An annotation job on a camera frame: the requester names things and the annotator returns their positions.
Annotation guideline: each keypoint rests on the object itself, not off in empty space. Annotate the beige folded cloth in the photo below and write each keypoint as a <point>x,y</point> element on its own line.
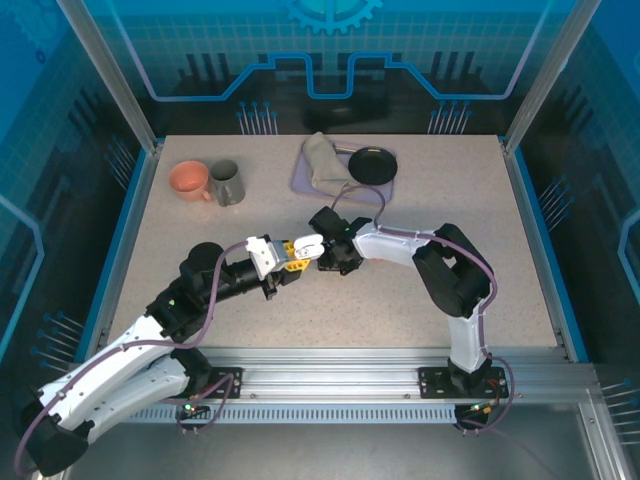
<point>325,165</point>

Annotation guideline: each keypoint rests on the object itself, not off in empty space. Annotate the white earbud charging case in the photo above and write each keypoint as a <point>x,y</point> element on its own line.
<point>307,247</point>

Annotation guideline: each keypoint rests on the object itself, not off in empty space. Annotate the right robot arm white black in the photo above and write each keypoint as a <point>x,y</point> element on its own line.
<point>390,245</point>

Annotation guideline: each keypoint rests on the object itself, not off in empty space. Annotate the black round plate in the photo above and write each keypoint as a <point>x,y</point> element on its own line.
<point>372,166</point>

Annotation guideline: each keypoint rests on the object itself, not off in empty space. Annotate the lilac plastic tray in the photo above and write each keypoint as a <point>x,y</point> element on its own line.
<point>300,185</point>

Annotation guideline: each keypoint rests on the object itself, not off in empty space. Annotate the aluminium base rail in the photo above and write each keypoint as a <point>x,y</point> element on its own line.
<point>325,375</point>

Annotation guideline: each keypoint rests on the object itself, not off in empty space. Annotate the orange ceramic cup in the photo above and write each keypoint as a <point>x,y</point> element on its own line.
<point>187,175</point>

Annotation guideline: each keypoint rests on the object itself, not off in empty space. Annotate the grey mug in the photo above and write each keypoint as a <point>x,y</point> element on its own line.
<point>227,187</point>

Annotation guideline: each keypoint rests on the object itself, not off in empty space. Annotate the small LED controller board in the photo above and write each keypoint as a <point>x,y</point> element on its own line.
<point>192,407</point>
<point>485,407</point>

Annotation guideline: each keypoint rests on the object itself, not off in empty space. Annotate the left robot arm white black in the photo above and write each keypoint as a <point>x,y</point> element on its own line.
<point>100,370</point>

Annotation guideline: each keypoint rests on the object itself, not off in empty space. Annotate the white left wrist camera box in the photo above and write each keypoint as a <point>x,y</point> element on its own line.
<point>265,255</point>

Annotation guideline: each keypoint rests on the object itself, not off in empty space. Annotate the aluminium frame post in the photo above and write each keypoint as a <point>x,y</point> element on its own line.
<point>542,75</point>
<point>110,75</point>

